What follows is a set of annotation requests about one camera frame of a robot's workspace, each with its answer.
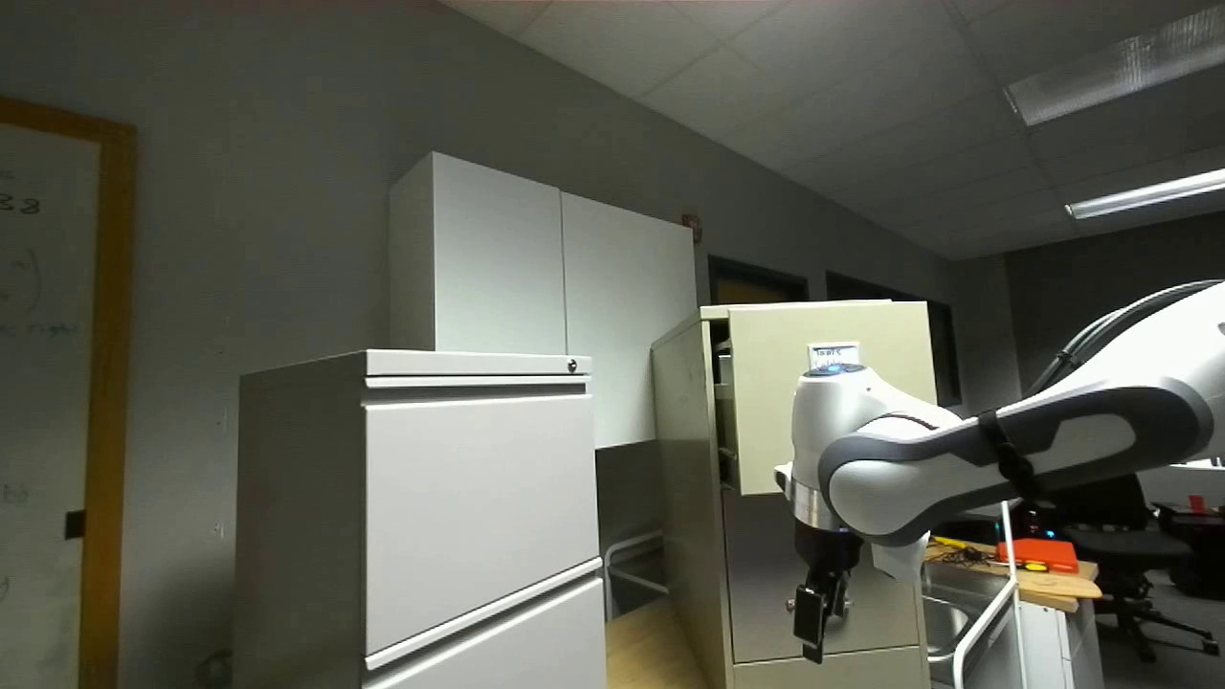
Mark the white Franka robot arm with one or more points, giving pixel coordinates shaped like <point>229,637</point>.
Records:
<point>892,444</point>

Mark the white metal tube frame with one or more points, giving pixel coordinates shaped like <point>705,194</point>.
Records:
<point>990,618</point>

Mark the grey lateral file cabinet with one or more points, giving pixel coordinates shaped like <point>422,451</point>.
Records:
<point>472,509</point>

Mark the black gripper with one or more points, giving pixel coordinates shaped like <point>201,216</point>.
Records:
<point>827,554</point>

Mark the white wall cabinet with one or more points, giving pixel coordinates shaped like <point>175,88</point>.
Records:
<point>536,270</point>

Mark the orange tool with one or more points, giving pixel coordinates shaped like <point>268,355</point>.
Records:
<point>1037,554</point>

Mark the narrow bright ceiling light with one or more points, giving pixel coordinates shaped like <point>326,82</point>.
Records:
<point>1149,194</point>

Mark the beige plain-front cabinet drawer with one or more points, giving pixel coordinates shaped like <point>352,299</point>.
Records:
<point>768,384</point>

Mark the black office chair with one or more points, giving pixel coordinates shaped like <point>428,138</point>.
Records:
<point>1134,540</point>

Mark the beige vertical filing cabinet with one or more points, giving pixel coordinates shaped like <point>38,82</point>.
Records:
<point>689,509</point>

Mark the wide ceiling light panel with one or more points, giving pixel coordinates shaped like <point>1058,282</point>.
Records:
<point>1123,64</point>

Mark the whiteboard with wooden frame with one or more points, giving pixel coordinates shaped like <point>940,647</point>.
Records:
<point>51,384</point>

